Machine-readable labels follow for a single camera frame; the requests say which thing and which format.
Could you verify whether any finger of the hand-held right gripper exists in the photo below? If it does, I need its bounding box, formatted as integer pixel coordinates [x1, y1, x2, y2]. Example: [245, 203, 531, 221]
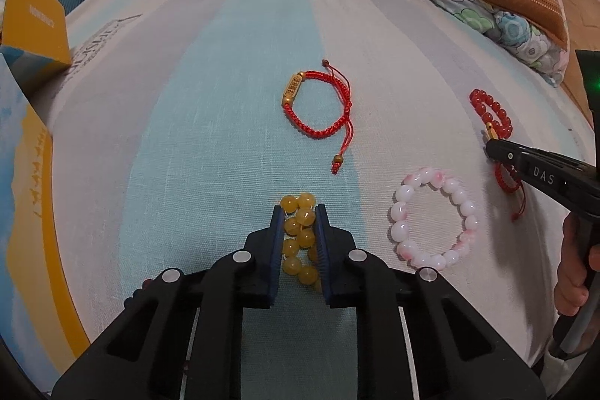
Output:
[484, 138, 600, 214]

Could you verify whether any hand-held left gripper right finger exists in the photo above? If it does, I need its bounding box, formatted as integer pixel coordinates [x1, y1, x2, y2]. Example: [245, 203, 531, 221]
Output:
[315, 203, 547, 400]

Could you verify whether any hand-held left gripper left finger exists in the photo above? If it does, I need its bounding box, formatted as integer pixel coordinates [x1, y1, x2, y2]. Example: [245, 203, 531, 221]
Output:
[51, 204, 288, 400]

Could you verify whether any yellow bead bracelet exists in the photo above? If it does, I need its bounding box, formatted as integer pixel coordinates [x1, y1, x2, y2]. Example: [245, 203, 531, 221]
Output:
[280, 192, 325, 291]

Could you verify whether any red bead bracelet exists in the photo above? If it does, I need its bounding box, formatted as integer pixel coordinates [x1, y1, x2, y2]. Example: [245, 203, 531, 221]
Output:
[469, 89, 527, 223]

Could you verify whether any person's right hand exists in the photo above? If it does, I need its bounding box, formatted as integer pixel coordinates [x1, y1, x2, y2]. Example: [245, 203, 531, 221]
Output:
[553, 213, 600, 317]

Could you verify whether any floral quilt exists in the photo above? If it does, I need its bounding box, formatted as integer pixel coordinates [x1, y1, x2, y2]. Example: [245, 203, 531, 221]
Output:
[417, 0, 566, 88]

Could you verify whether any striped bed sheet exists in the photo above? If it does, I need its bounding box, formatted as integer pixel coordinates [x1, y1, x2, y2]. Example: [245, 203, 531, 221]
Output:
[0, 0, 597, 400]

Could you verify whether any blue and yellow box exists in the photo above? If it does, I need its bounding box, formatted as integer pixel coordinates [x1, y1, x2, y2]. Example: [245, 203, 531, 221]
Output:
[0, 53, 93, 378]

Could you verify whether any yellow cardboard box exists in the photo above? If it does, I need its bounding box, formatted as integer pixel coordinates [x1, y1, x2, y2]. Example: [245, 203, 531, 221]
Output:
[0, 0, 74, 98]

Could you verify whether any pink white bead bracelet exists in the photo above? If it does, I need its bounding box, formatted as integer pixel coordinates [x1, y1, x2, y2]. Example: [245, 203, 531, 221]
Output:
[390, 167, 479, 271]

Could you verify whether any red cord bracelet gold charm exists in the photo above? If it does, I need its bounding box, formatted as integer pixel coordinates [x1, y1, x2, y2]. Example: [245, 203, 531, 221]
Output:
[281, 59, 357, 174]

